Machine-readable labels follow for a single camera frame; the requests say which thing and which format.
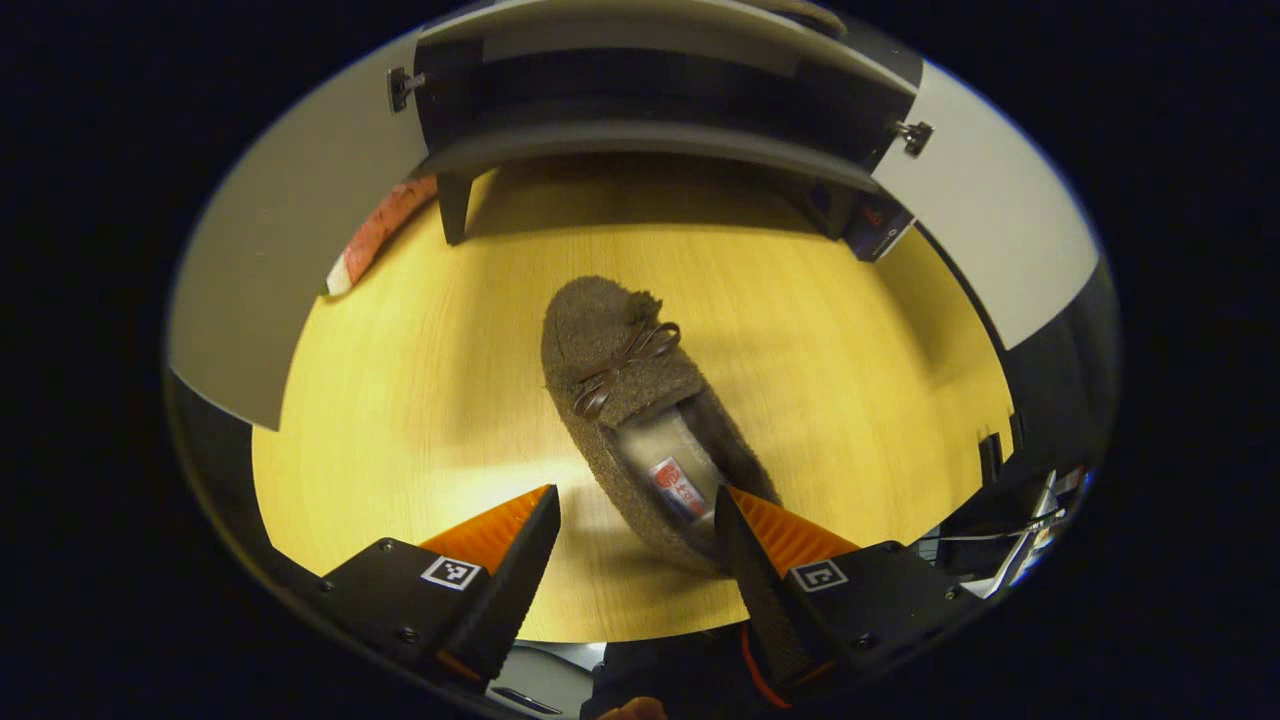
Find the silver door hinge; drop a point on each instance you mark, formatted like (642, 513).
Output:
(402, 88)
(915, 136)

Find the person's dark clothing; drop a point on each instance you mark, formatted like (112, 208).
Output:
(680, 670)

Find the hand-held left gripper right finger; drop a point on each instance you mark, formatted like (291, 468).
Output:
(760, 590)

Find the dark blue packet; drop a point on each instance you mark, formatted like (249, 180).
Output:
(875, 228)

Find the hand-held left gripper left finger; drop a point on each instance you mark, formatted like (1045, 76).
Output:
(515, 590)

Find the grey white shoe cabinet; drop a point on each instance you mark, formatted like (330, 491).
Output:
(650, 90)

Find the white cabinet door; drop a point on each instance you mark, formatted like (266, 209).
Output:
(290, 230)
(990, 210)

